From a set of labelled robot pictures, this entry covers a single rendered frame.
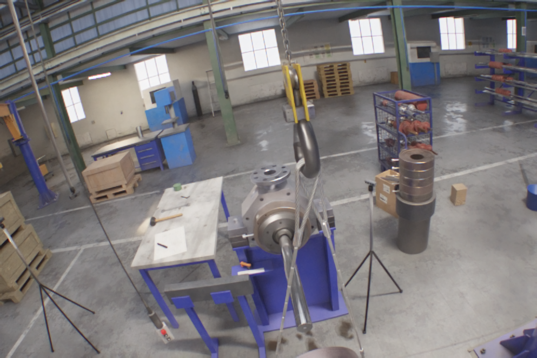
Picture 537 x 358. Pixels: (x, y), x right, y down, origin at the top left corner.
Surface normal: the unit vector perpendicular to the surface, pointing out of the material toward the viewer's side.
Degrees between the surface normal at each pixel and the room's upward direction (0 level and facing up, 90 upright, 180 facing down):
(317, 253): 90
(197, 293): 90
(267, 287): 90
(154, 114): 90
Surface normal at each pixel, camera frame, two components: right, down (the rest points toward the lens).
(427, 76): 0.10, 0.41
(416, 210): -0.31, 0.45
